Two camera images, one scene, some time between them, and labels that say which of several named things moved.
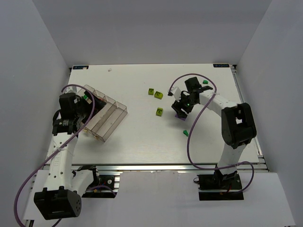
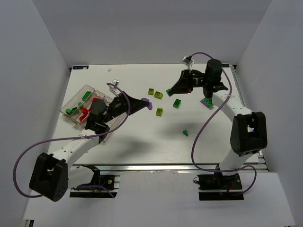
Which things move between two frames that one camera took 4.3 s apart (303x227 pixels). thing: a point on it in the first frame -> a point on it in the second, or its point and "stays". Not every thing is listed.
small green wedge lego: x=185 y=132 stays
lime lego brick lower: x=159 y=111 stays
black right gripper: x=181 y=109 -> x=188 y=81
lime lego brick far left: x=151 y=91 stays
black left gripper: x=93 y=104 -> x=125 y=104
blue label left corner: x=80 y=67 stays
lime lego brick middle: x=158 y=95 stays
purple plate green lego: x=182 y=118 -> x=150 y=106
